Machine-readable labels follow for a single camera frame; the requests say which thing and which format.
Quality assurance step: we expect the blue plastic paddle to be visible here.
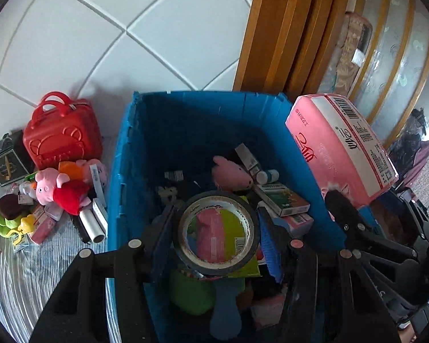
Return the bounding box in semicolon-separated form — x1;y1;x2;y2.
209;279;244;342

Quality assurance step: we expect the tall white box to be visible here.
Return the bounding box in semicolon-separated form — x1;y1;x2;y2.
89;162;106;201

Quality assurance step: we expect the small pink white box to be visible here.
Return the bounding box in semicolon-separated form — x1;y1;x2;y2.
29;205;58;245

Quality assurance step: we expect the pink tissue pack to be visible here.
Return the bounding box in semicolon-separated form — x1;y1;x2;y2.
285;93;399;211

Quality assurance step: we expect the white pill bottle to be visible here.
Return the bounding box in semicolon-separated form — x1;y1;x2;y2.
255;169;280;184

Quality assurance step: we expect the rolled patterned rug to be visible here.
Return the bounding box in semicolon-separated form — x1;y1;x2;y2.
334;12;374;95

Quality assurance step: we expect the pink pig plush toy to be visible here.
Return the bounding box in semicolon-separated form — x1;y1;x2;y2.
34;167;92;216

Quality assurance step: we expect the white tube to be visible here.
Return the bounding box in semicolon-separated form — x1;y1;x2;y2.
78;209;108;244

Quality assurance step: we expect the dark plastic bag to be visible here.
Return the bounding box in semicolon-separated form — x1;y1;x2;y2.
386;109;429;186

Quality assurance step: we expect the long white box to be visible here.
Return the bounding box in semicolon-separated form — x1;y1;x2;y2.
92;198;108;233

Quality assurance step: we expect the pink green packet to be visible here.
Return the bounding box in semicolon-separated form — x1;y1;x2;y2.
195;209;261;279

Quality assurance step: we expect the frosted glass wardrobe door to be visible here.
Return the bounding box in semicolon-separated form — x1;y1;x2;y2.
318;0;429;151

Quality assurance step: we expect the black gift bag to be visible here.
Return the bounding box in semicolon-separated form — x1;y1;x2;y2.
0;130;34;187

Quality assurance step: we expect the yellow plastic toy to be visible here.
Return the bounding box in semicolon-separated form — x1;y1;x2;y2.
5;214;36;245

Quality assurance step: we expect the wooden frame post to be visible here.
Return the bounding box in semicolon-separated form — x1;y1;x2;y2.
232;0;354;104

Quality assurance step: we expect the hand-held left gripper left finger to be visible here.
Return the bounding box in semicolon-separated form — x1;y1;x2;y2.
29;204;176;343

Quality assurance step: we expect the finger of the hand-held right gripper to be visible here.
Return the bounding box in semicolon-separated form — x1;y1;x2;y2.
386;189;429;240
323;189;419;268

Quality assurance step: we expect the black tape roll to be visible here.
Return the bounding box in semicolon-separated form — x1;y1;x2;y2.
172;191;261;278

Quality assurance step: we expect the blue plastic crate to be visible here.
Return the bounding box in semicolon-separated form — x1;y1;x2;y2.
107;90;376;343

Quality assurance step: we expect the green white medicine box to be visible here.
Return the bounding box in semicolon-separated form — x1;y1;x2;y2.
261;182;311;217

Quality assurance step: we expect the pink barcode box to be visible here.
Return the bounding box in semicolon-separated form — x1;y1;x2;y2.
281;212;314;238

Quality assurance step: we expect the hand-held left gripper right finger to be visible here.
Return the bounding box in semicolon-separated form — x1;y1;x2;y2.
257;205;403;343

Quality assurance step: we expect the red toy suitcase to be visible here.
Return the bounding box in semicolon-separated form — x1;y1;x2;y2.
22;91;104;170

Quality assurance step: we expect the maroon plush toy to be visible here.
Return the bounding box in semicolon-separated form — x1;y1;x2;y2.
0;194;25;220

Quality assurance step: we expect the green soft toy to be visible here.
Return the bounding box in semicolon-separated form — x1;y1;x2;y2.
169;270;217;316

